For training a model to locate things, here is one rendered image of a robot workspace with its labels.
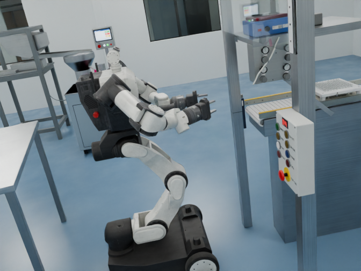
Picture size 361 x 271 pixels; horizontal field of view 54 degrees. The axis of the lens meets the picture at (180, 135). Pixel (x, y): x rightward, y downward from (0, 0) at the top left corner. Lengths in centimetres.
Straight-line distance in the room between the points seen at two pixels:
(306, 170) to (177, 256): 121
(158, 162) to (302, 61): 112
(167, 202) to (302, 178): 113
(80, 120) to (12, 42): 144
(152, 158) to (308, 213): 94
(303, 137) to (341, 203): 139
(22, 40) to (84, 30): 199
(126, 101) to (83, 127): 271
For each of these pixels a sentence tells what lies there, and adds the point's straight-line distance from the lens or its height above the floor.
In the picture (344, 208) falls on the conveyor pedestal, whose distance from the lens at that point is 257.
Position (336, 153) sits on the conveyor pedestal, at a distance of 233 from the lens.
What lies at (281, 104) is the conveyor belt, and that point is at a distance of 222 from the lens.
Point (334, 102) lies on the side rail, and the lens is 215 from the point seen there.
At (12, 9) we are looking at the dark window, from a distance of 720.
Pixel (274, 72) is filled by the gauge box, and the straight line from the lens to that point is 192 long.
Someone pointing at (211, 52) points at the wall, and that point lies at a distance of 689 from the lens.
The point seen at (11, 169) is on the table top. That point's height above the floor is 89.
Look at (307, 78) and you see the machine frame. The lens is 126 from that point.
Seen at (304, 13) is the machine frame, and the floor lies 150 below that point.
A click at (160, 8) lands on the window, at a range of 683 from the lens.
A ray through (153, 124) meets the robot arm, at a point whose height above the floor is 110.
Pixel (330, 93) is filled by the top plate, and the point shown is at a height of 98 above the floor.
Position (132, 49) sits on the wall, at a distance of 678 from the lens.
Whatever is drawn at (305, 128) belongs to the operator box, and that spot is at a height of 116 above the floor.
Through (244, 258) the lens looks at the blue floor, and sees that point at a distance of 243.
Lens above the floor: 161
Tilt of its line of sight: 22 degrees down
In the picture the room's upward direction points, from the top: 9 degrees counter-clockwise
